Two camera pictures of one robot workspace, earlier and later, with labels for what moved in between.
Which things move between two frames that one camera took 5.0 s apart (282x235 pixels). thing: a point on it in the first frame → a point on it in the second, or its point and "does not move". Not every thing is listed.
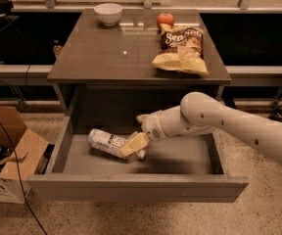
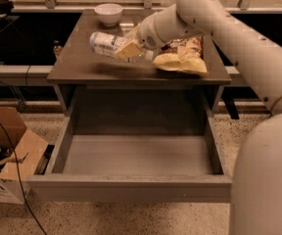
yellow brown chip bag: x=181 y=49 does not move
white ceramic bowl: x=108 y=13 does not move
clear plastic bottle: x=112 y=143 → x=106 y=44
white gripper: x=152 y=126 → x=146 y=33
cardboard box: x=13 y=155 does not move
